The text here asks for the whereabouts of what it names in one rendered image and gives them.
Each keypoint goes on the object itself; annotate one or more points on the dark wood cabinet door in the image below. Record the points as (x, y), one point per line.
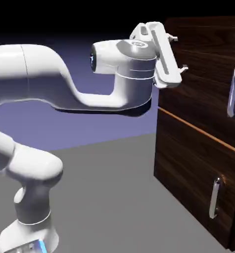
(204, 83)
(194, 170)

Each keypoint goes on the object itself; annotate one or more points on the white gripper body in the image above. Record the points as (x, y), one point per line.
(164, 57)

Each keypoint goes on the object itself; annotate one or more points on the dark wood cabinet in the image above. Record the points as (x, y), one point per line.
(200, 126)

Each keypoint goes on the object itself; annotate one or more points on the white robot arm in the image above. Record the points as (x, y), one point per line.
(117, 59)

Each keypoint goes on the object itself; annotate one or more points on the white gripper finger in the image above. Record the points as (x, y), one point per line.
(183, 68)
(171, 37)

